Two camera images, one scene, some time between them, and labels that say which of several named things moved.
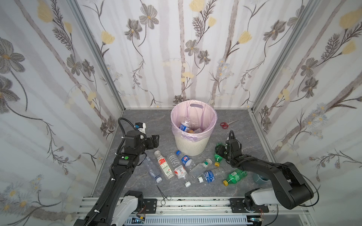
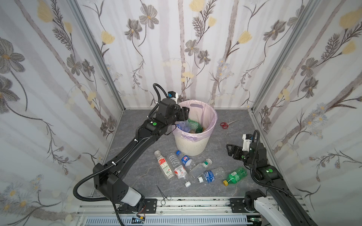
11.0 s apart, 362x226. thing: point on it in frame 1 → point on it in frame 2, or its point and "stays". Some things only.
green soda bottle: x=218 y=158 → x=194 y=125
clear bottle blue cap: x=210 y=176 stays
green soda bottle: x=234 y=176 stays
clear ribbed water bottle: x=180 y=170 stays
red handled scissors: x=225 y=125 stays
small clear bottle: x=152 y=170 → x=184 y=125
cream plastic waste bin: x=193 y=122 stays
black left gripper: x=154 y=141 → x=183 y=114
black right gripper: x=222 y=151 → x=234 y=151
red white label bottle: x=164 y=165 stays
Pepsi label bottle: x=185 y=160 stays
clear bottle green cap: x=198 y=169 stays
